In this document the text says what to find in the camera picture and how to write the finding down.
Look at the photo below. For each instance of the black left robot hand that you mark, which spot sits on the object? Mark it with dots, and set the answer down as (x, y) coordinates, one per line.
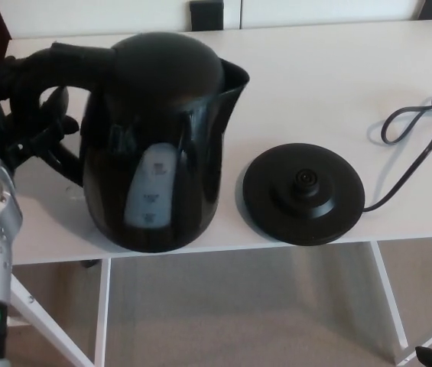
(17, 99)

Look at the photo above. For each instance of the white metal table leg frame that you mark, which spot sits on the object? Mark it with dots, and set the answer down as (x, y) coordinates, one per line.
(391, 298)
(101, 306)

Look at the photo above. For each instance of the black round kettle base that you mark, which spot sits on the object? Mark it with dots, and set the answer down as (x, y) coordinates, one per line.
(303, 199)

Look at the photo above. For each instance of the black electric kettle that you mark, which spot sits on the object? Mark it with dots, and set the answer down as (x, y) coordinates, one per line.
(162, 153)

